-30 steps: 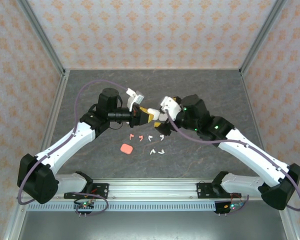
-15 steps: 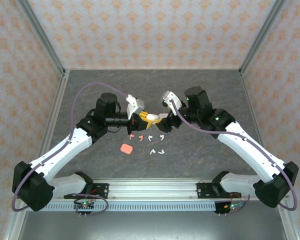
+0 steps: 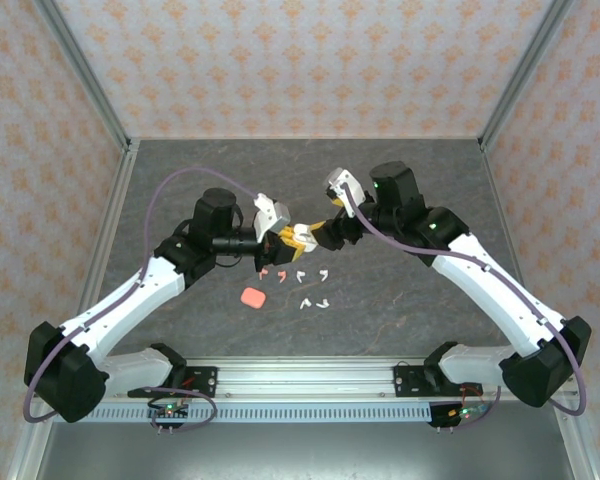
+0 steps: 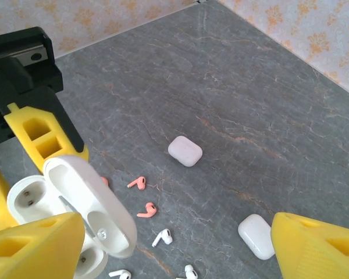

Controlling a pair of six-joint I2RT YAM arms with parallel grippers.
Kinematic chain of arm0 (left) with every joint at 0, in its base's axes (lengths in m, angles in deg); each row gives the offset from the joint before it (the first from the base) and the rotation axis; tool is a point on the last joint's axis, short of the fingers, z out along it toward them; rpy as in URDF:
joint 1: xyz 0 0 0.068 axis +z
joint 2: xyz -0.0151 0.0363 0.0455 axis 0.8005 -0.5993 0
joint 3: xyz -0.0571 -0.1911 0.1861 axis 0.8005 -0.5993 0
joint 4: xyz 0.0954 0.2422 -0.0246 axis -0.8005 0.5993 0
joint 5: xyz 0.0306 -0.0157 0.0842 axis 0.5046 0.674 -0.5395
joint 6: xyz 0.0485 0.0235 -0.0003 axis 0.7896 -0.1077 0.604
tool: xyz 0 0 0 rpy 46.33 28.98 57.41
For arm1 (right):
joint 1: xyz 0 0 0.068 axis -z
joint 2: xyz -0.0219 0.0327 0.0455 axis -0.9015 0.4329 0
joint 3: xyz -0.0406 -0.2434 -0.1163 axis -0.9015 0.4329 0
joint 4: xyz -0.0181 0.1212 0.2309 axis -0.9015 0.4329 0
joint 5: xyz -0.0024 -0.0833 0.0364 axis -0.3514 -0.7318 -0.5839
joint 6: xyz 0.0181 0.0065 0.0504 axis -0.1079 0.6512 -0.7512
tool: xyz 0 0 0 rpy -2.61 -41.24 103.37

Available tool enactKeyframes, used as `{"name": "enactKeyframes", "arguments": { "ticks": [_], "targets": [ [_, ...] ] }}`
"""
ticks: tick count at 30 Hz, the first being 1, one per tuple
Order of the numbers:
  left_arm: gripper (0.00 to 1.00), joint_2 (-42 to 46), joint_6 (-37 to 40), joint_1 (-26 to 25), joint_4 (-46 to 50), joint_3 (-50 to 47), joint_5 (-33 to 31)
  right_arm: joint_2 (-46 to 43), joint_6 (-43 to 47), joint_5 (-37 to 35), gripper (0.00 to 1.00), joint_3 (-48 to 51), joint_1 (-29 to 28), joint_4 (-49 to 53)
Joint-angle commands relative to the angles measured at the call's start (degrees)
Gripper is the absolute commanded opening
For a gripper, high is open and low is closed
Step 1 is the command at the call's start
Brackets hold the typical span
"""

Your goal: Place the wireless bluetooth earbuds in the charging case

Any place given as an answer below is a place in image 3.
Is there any pink earbud charging case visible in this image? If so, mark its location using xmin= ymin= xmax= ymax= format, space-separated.
xmin=240 ymin=286 xmax=268 ymax=309

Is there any grey metal panel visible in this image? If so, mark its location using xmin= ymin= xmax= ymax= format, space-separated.
xmin=9 ymin=421 xmax=599 ymax=480

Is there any small lit circuit board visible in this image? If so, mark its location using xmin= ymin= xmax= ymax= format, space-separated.
xmin=147 ymin=402 xmax=190 ymax=421
xmin=447 ymin=404 xmax=489 ymax=421

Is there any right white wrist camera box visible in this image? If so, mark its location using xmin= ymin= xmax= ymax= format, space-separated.
xmin=324 ymin=167 xmax=369 ymax=219

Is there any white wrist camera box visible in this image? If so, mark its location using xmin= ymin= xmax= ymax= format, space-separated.
xmin=252 ymin=192 xmax=292 ymax=244
xmin=324 ymin=167 xmax=369 ymax=219

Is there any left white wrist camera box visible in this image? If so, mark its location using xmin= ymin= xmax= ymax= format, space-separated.
xmin=252 ymin=192 xmax=292 ymax=244

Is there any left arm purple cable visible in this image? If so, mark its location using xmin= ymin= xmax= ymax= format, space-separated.
xmin=23 ymin=166 xmax=261 ymax=435

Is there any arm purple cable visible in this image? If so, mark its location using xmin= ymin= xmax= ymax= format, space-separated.
xmin=344 ymin=183 xmax=589 ymax=432
xmin=23 ymin=166 xmax=261 ymax=435

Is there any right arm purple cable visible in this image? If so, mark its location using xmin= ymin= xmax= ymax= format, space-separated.
xmin=344 ymin=183 xmax=589 ymax=432

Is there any aluminium side rail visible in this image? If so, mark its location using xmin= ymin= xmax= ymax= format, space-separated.
xmin=77 ymin=139 xmax=141 ymax=321
xmin=479 ymin=139 xmax=536 ymax=309

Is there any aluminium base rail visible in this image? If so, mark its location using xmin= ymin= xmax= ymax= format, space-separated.
xmin=99 ymin=355 xmax=580 ymax=401

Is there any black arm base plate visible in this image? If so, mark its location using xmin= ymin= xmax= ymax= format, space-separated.
xmin=393 ymin=364 xmax=481 ymax=399
xmin=128 ymin=366 xmax=220 ymax=399

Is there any grey slotted cable duct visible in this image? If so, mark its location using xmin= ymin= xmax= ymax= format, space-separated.
xmin=87 ymin=404 xmax=431 ymax=424

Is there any aluminium frame post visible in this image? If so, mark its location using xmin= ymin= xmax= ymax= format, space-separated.
xmin=32 ymin=0 xmax=133 ymax=151
xmin=478 ymin=0 xmax=579 ymax=151

